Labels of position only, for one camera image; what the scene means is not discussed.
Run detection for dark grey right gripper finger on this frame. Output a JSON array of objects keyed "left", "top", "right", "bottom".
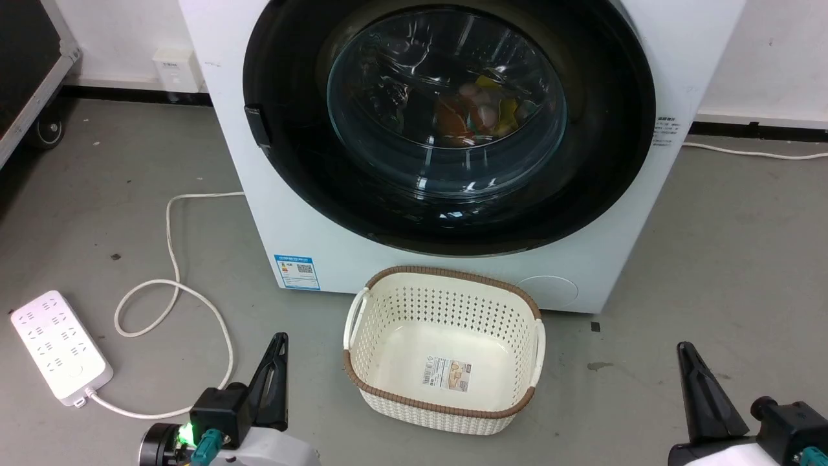
[{"left": 677, "top": 341, "right": 752, "bottom": 445}]

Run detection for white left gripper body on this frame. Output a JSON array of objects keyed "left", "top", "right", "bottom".
[{"left": 211, "top": 426, "right": 322, "bottom": 466}]

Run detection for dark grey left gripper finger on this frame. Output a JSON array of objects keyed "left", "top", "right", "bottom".
[{"left": 246, "top": 333, "right": 290, "bottom": 432}]

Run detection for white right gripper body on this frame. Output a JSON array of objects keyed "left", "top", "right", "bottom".
[{"left": 668, "top": 440, "right": 778, "bottom": 466}]

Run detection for white front-load washing machine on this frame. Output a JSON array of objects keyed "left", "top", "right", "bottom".
[{"left": 178, "top": 0, "right": 748, "bottom": 315}]

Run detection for black round glass washer door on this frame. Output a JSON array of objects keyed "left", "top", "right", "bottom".
[{"left": 243, "top": 0, "right": 657, "bottom": 257}]

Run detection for blue energy label sticker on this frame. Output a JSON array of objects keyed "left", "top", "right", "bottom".
[{"left": 273, "top": 254, "right": 321, "bottom": 291}]

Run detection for paper product label in basket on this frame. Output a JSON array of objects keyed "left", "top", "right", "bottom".
[{"left": 422, "top": 356, "right": 475, "bottom": 392}]

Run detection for cream perforated laundry basket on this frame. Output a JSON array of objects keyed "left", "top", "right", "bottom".
[{"left": 342, "top": 265, "right": 547, "bottom": 436}]

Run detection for white power strip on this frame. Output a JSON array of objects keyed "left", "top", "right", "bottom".
[{"left": 10, "top": 290, "right": 114, "bottom": 408}]

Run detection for black text warning sticker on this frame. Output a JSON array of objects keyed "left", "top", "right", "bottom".
[{"left": 652, "top": 115, "right": 681, "bottom": 149}]

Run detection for black caster wheel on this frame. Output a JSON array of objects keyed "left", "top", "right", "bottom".
[{"left": 31, "top": 113, "right": 66, "bottom": 151}]

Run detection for colourful clothes inside drum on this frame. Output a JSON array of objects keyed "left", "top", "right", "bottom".
[{"left": 432, "top": 74, "right": 526, "bottom": 147}]

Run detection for black flight case aluminium edges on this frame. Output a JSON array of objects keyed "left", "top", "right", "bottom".
[{"left": 0, "top": 0, "right": 83, "bottom": 170}]

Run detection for white power strip cable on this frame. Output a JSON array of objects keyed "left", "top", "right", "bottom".
[{"left": 84, "top": 192, "right": 246, "bottom": 420}]

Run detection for thin white floor cable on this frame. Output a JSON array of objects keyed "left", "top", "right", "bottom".
[{"left": 681, "top": 141, "right": 828, "bottom": 161}]

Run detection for black washer door handle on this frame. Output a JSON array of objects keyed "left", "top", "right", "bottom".
[{"left": 244, "top": 102, "right": 273, "bottom": 150}]

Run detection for white wall socket box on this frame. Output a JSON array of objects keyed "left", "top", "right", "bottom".
[{"left": 153, "top": 47, "right": 202, "bottom": 95}]

